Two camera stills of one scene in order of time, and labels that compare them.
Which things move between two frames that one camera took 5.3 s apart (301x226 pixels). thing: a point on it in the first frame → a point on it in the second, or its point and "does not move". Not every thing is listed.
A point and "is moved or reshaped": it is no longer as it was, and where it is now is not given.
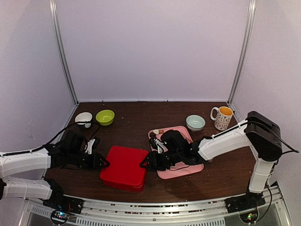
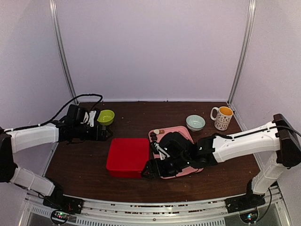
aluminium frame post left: [53, 9] does not move
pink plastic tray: [156, 143] does not move
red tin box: [114, 185] → [126, 173]
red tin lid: [124, 166] is moved or reshaped
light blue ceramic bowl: [195, 122] does not move
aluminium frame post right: [239, 71] does not move
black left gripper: [95, 164] → [96, 136]
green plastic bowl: [105, 117] does not move
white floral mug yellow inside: [223, 117] does not move
